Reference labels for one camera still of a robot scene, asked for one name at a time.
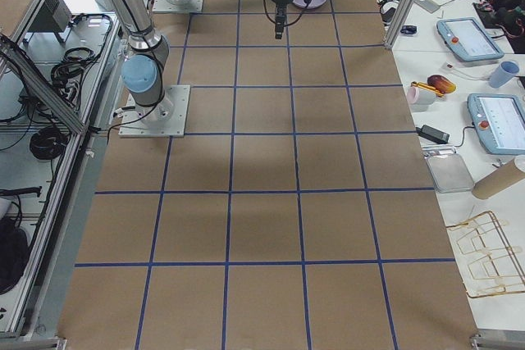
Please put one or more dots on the pink cup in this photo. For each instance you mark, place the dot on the pink cup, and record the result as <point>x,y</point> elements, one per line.
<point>419,96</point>

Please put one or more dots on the light blue plastic cup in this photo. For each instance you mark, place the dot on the light blue plastic cup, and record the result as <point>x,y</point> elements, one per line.
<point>503,73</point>

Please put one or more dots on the blue small device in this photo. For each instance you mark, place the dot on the blue small device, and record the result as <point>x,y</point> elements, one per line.
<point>409,30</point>

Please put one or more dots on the black power adapter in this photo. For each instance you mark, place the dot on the black power adapter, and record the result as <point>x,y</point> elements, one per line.
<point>432,134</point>

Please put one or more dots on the teach pendant far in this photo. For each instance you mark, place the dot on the teach pendant far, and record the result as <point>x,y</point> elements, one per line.
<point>467,39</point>

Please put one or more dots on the teach pendant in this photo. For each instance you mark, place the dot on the teach pendant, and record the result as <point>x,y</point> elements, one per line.
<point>499,122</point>
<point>467,39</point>

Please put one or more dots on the silver metal tin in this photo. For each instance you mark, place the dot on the silver metal tin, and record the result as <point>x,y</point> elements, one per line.
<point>450,173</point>

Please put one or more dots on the teach pendant near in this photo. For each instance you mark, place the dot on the teach pendant near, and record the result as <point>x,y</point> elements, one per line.
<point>499,122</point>

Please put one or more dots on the cardboard tube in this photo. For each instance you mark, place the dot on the cardboard tube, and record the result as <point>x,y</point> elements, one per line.
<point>500,179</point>

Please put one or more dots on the aluminium frame post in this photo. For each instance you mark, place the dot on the aluminium frame post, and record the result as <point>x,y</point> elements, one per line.
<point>404,1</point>

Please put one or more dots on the gold wire rack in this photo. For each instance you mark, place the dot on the gold wire rack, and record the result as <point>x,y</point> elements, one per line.
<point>490,263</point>

